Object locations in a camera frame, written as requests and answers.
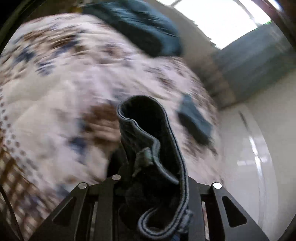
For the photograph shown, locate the dark blue denim jeans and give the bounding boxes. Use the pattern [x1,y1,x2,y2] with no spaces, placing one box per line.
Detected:
[116,95,193,240]

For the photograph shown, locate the white board with grey strip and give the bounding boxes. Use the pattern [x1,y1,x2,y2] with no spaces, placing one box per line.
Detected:
[220,104,278,240]

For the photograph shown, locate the folded blue denim pants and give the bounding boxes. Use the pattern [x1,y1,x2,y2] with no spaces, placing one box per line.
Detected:
[178,94,213,145]

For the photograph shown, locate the floral quilt bedspread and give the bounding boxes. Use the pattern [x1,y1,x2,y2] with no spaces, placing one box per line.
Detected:
[1,14,223,192]

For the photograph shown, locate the right grey-green curtain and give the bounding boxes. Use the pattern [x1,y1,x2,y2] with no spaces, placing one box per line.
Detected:
[198,23,295,109]

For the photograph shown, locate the dark blue folded duvet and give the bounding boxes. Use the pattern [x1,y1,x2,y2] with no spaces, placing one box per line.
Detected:
[82,1,183,57]

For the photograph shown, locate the window with white frame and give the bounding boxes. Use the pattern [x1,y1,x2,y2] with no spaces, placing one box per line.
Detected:
[160,0,271,49]

